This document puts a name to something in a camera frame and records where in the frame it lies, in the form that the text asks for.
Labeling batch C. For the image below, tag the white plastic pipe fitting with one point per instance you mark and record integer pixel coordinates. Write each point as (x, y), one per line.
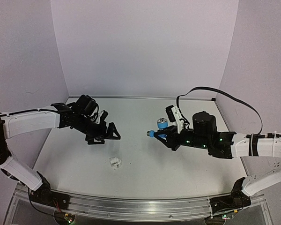
(115, 162)

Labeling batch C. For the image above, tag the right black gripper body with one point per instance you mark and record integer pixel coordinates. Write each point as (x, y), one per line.
(172, 141)

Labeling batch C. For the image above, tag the circuit board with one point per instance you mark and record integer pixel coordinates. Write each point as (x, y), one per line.
(64, 218)
(227, 216)

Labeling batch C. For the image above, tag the left circuit board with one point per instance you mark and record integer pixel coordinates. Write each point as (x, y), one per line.
(64, 218)

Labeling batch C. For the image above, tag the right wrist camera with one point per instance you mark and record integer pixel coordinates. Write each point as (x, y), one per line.
(175, 117)

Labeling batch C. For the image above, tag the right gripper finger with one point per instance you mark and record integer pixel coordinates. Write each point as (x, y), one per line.
(165, 132)
(165, 142)

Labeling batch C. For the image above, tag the right circuit board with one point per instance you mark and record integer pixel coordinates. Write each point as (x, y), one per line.
(227, 216)

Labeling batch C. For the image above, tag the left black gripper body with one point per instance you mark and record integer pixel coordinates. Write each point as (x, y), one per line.
(91, 131)

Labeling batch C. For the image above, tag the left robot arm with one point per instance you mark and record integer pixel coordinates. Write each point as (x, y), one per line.
(82, 115)

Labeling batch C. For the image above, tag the blue water faucet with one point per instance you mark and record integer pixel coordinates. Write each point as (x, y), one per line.
(162, 123)

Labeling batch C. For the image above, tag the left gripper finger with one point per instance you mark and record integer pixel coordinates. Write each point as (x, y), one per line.
(95, 142)
(112, 132)

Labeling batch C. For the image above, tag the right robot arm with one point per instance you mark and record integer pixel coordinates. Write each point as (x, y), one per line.
(225, 145)

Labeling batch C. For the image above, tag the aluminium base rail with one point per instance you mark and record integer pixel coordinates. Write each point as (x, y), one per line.
(178, 209)

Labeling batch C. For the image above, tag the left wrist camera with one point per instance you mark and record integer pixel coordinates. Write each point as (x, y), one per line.
(101, 116)

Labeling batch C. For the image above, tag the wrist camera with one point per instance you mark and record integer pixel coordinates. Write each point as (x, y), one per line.
(175, 117)
(101, 116)

